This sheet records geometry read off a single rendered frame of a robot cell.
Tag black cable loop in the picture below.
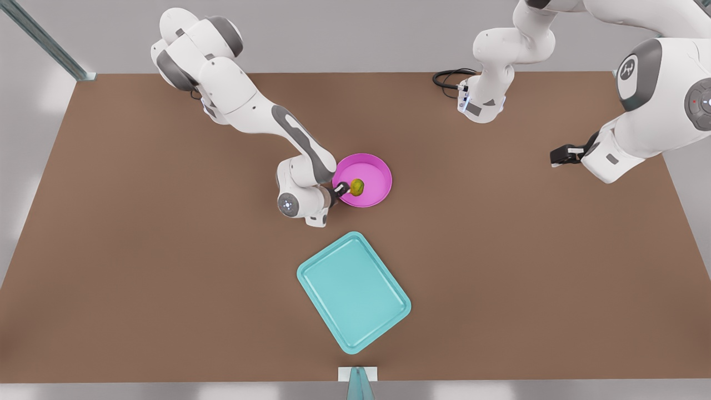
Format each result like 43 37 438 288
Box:
432 68 479 100

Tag silver frame post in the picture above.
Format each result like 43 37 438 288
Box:
0 0 97 83
338 366 379 400

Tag teal rectangular tray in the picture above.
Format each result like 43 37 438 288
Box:
296 231 412 355

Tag pink round plate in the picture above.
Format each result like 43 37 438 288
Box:
332 153 393 208

